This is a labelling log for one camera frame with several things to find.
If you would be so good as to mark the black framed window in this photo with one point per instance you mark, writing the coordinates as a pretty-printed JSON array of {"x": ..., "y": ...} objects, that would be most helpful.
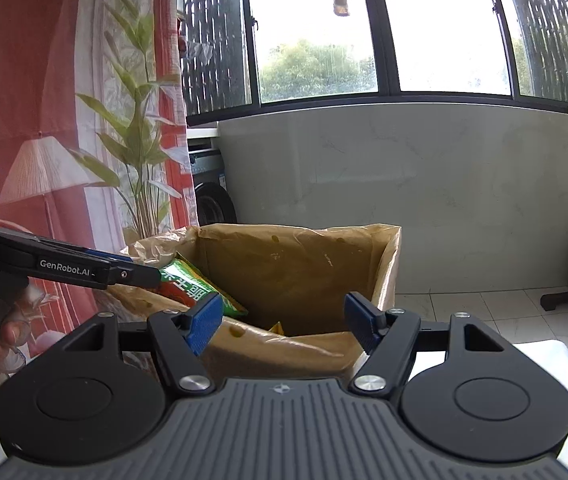
[{"x": 379, "y": 30}]

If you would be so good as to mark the yellow snack bag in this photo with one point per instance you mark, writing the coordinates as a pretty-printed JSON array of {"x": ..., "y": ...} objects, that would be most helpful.
[{"x": 276, "y": 329}]

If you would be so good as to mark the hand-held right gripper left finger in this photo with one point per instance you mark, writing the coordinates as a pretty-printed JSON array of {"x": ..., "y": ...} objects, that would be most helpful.
[{"x": 206, "y": 322}]

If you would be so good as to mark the green red snack packet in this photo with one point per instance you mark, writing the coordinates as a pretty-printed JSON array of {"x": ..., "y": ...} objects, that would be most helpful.
[{"x": 198, "y": 285}]

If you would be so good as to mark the printed red curtain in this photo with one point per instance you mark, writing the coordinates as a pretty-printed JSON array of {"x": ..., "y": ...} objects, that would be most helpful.
[{"x": 38, "y": 85}]

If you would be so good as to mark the white washing machine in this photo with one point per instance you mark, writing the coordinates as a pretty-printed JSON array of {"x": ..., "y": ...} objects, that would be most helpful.
[{"x": 211, "y": 180}]

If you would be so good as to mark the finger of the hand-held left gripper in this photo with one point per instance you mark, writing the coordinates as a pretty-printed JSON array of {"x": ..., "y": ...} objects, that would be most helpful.
[
  {"x": 108, "y": 258},
  {"x": 133, "y": 276}
]

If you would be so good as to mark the floral white tablecloth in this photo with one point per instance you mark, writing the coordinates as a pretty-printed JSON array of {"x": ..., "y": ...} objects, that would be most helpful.
[{"x": 554, "y": 385}]

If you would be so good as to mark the brown cardboard box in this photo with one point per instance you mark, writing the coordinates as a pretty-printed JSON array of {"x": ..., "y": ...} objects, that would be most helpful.
[{"x": 294, "y": 270}]

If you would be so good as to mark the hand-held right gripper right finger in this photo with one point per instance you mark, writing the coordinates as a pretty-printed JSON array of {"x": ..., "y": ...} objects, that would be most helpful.
[{"x": 359, "y": 321}]

